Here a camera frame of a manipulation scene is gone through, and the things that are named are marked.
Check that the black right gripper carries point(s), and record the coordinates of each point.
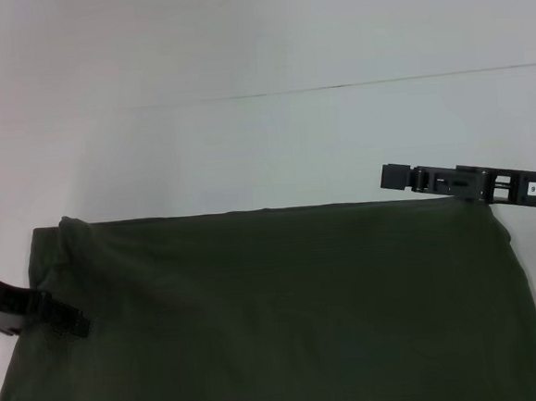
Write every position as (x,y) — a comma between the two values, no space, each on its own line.
(513,186)

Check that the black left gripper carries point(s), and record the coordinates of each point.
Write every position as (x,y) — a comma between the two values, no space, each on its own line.
(0,305)

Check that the dark green FREE t-shirt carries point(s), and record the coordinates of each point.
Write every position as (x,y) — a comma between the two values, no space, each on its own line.
(281,311)

